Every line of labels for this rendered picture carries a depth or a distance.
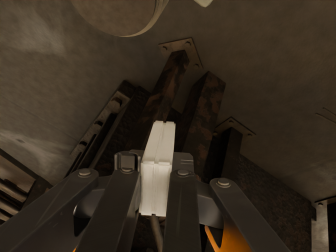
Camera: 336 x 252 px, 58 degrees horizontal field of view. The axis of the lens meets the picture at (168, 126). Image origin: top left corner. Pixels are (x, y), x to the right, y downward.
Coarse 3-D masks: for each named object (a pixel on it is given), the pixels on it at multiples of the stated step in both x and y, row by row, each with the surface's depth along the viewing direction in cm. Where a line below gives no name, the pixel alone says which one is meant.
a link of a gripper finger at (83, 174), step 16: (80, 176) 13; (96, 176) 13; (48, 192) 12; (64, 192) 12; (80, 192) 12; (32, 208) 11; (48, 208) 11; (64, 208) 11; (16, 224) 10; (32, 224) 10; (48, 224) 10; (64, 224) 11; (80, 224) 13; (0, 240) 9; (16, 240) 9; (32, 240) 10; (48, 240) 11; (64, 240) 12
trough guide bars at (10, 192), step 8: (40, 176) 45; (0, 184) 40; (8, 184) 41; (32, 184) 45; (40, 184) 45; (0, 192) 47; (8, 192) 41; (16, 192) 42; (32, 192) 44; (40, 192) 45; (0, 200) 40; (8, 200) 47; (24, 200) 43; (32, 200) 44; (0, 208) 47; (8, 208) 41; (16, 208) 42; (0, 216) 46; (8, 216) 47
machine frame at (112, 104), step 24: (120, 96) 115; (144, 96) 116; (96, 120) 131; (120, 120) 105; (168, 120) 117; (96, 144) 112; (120, 144) 101; (216, 144) 125; (72, 168) 126; (96, 168) 93; (240, 168) 126; (264, 192) 127; (288, 192) 135; (264, 216) 121; (288, 216) 128; (312, 216) 139; (144, 240) 90; (288, 240) 122
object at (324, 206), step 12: (228, 120) 116; (216, 132) 123; (228, 132) 117; (240, 132) 119; (252, 132) 118; (228, 144) 113; (240, 144) 116; (216, 156) 115; (228, 156) 110; (216, 168) 109; (228, 168) 107; (324, 204) 138; (204, 228) 94; (204, 240) 90
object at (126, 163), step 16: (128, 160) 14; (112, 176) 14; (128, 176) 14; (112, 192) 12; (128, 192) 12; (96, 208) 11; (112, 208) 11; (128, 208) 11; (96, 224) 10; (112, 224) 10; (128, 224) 12; (80, 240) 9; (96, 240) 9; (112, 240) 10; (128, 240) 12
